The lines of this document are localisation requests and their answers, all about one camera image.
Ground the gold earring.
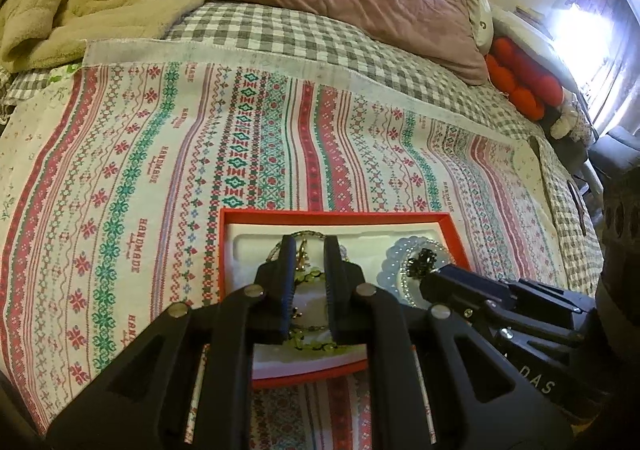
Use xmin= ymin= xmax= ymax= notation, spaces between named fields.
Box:
xmin=296 ymin=238 xmax=310 ymax=271

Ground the dark beaded bracelet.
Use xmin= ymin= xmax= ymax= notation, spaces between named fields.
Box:
xmin=269 ymin=229 xmax=327 ymax=281

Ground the grey checked bed sheet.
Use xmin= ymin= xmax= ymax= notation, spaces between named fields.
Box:
xmin=0 ymin=0 xmax=604 ymax=291

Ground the red jewelry box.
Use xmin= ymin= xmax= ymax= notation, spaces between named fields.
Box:
xmin=218 ymin=209 xmax=470 ymax=388

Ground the yellow green beaded bracelet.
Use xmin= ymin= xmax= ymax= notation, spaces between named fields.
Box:
xmin=282 ymin=266 xmax=369 ymax=356

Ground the light blue beaded bracelet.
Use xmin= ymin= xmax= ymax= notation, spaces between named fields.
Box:
xmin=376 ymin=235 xmax=454 ymax=309

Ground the black hair claw clip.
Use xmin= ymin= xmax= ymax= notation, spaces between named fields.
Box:
xmin=407 ymin=248 xmax=438 ymax=280

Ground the red white plush toy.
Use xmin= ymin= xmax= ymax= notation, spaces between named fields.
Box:
xmin=485 ymin=36 xmax=564 ymax=122

